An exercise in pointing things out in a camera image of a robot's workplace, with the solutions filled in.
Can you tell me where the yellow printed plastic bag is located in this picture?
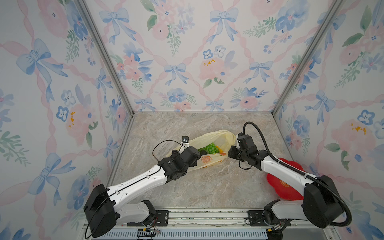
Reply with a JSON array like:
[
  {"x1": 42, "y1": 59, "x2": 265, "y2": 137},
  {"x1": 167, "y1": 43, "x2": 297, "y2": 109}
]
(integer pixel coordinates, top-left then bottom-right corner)
[{"x1": 158, "y1": 130, "x2": 237, "y2": 179}]

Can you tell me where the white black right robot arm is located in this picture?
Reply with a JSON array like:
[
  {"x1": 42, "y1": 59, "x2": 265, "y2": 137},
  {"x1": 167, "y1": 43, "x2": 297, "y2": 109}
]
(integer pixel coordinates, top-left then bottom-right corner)
[{"x1": 228, "y1": 133, "x2": 352, "y2": 229}]

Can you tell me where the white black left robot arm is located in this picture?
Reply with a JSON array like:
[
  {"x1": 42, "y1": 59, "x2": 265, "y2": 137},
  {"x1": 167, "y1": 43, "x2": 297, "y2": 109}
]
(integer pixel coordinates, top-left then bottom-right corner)
[{"x1": 84, "y1": 147, "x2": 201, "y2": 238}]

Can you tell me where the green grape bunch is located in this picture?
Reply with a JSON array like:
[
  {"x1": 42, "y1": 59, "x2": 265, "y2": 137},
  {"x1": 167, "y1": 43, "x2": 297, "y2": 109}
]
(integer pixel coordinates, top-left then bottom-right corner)
[{"x1": 198, "y1": 143, "x2": 219, "y2": 155}]

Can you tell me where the dark avocado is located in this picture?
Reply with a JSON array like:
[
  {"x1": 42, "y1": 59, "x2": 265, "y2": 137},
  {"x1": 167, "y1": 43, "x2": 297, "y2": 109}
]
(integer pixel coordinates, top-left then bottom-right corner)
[{"x1": 200, "y1": 150, "x2": 208, "y2": 156}]

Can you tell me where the red flower-shaped plate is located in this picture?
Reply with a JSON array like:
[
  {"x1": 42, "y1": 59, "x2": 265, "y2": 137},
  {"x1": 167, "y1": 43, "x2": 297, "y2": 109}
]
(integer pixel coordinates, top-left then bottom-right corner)
[{"x1": 262, "y1": 159, "x2": 306, "y2": 201}]

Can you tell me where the black corrugated cable conduit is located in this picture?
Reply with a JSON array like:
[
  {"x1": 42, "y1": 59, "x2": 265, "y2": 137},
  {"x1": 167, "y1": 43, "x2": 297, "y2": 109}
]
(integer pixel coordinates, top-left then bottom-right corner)
[{"x1": 242, "y1": 121, "x2": 353, "y2": 227}]

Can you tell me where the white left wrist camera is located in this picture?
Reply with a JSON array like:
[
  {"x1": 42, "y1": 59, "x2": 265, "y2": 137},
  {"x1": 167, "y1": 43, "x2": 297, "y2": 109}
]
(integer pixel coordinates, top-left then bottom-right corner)
[{"x1": 182, "y1": 136, "x2": 190, "y2": 145}]

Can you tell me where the thin black left cable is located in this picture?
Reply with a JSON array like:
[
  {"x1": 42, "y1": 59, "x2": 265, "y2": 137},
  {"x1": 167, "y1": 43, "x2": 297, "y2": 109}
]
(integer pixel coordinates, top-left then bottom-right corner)
[{"x1": 152, "y1": 139, "x2": 186, "y2": 163}]

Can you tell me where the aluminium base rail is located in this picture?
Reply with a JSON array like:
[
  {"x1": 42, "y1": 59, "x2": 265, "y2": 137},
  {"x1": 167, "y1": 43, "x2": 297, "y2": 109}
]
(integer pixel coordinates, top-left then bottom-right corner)
[{"x1": 99, "y1": 208, "x2": 341, "y2": 240}]

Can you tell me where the aluminium corner post right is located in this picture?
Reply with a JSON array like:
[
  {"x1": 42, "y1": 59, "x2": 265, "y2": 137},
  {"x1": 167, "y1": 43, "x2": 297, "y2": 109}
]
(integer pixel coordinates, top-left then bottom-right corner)
[{"x1": 272, "y1": 0, "x2": 345, "y2": 117}]

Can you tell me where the aluminium corner post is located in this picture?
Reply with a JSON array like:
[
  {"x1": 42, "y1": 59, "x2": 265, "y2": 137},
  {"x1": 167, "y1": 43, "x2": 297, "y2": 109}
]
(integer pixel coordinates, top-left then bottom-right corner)
[
  {"x1": 272, "y1": 0, "x2": 345, "y2": 117},
  {"x1": 74, "y1": 0, "x2": 134, "y2": 117}
]

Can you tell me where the aluminium corner post left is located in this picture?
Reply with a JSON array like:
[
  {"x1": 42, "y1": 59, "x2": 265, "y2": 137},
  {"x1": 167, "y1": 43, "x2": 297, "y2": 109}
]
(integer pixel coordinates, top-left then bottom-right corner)
[{"x1": 74, "y1": 0, "x2": 134, "y2": 117}]

